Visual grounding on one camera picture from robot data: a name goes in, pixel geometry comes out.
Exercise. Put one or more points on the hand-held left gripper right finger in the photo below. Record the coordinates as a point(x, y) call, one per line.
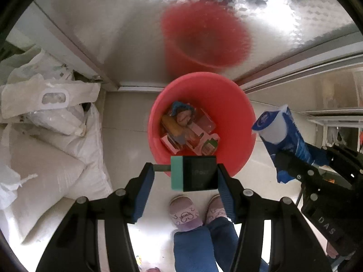
point(227, 192)

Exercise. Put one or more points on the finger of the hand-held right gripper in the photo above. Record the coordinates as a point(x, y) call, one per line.
point(346, 155)
point(295, 165)

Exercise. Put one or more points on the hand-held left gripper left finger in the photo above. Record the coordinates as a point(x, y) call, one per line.
point(143, 192)

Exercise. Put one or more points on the blue white plastic pouch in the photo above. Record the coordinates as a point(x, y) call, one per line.
point(283, 136)

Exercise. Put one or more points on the black teal plug adapter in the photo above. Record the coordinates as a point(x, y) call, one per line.
point(195, 172)

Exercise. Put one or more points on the pink blister packaging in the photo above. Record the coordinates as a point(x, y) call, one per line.
point(170, 144)

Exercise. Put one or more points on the red plastic bucket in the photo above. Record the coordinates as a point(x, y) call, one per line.
point(227, 104)

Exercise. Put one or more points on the blue wrapper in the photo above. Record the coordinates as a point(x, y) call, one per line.
point(181, 107)

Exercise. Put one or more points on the person's right hand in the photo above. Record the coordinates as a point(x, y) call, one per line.
point(332, 250)

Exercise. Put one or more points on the purple slipper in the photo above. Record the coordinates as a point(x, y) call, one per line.
point(215, 209)
point(184, 212)

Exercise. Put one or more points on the white shelf rack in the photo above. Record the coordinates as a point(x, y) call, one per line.
point(326, 116)

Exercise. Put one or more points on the white woven sack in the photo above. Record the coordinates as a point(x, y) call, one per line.
point(93, 158)
point(42, 181)

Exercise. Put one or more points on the person's blue pants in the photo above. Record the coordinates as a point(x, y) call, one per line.
point(198, 249)

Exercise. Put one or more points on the translucent plastic bag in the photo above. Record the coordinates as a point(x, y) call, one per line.
point(56, 121)

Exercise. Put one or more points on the knotted thin plastic bag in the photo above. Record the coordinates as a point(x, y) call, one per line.
point(7, 187)

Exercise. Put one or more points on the white carrier bag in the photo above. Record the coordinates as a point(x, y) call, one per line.
point(22, 96)

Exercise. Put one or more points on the crumpled white plastic bag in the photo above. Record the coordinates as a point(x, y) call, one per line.
point(34, 68)

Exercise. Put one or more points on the metallic cabinet door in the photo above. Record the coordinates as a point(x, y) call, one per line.
point(113, 19)

